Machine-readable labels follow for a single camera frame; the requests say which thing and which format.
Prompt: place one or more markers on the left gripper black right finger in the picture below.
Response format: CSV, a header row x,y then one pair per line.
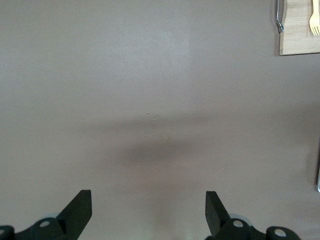
x,y
217,217

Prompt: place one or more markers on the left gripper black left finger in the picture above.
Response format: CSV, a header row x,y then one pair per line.
x,y
75,215

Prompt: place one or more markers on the silver kitchen scale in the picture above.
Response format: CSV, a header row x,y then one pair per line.
x,y
319,180

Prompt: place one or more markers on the wooden cutting board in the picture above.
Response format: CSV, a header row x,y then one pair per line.
x,y
297,42

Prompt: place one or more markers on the yellow plastic fork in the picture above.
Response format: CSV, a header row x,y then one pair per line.
x,y
314,22

